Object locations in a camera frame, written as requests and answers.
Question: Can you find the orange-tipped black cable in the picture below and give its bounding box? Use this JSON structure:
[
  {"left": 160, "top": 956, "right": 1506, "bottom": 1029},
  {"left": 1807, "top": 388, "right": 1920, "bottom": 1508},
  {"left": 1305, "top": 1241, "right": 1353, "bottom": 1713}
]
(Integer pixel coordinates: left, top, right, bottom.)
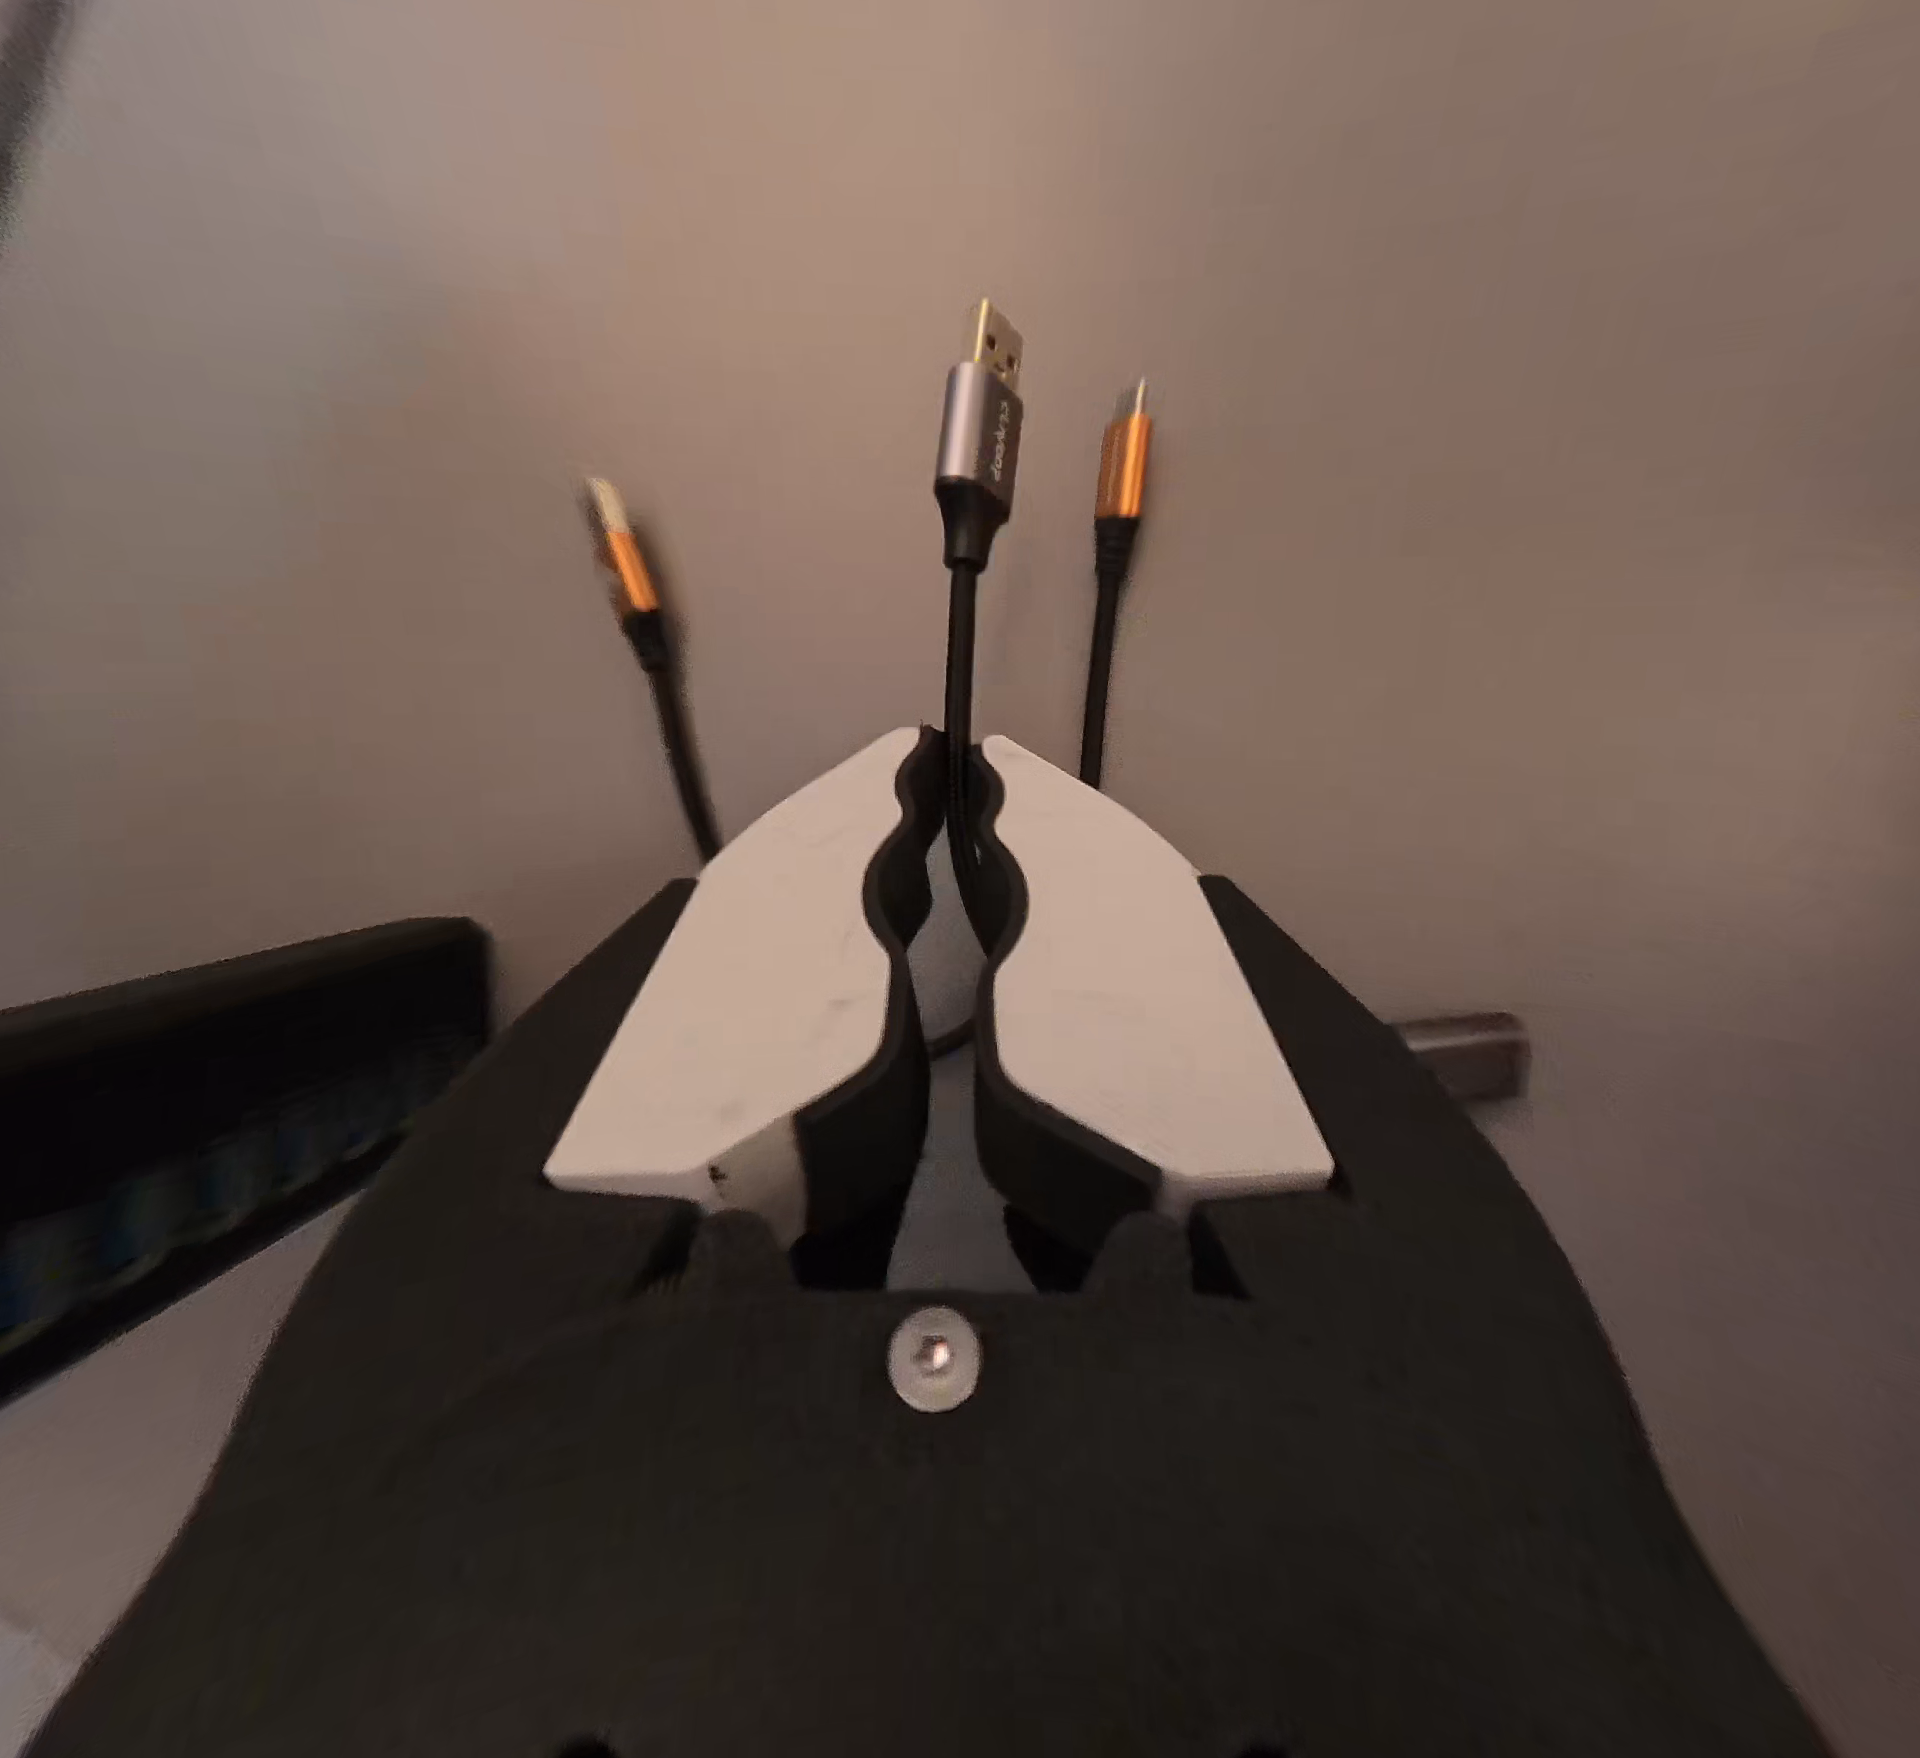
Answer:
[{"left": 573, "top": 379, "right": 1159, "bottom": 872}]

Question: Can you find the black braided usb cable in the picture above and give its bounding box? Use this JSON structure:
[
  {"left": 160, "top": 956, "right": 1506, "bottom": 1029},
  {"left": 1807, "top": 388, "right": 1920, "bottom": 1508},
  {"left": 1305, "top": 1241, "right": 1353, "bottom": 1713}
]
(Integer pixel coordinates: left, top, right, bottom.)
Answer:
[{"left": 931, "top": 296, "right": 1530, "bottom": 1102}]

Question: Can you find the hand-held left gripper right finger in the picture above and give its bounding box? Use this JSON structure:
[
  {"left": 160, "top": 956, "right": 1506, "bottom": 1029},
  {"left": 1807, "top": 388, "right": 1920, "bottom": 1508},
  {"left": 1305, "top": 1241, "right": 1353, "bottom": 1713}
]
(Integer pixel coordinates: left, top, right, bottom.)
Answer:
[{"left": 973, "top": 730, "right": 1342, "bottom": 1294}]

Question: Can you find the black hub silver rim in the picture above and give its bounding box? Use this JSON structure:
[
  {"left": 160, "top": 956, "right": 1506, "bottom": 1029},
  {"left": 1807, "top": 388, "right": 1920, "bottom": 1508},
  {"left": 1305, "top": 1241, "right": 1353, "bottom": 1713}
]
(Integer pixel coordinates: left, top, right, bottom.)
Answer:
[{"left": 0, "top": 914, "right": 497, "bottom": 1406}]

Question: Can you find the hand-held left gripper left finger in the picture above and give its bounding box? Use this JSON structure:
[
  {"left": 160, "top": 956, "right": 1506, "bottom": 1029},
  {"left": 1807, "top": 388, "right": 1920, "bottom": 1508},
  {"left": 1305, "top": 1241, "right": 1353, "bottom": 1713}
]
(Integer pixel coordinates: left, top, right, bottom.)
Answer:
[{"left": 539, "top": 726, "right": 933, "bottom": 1294}]

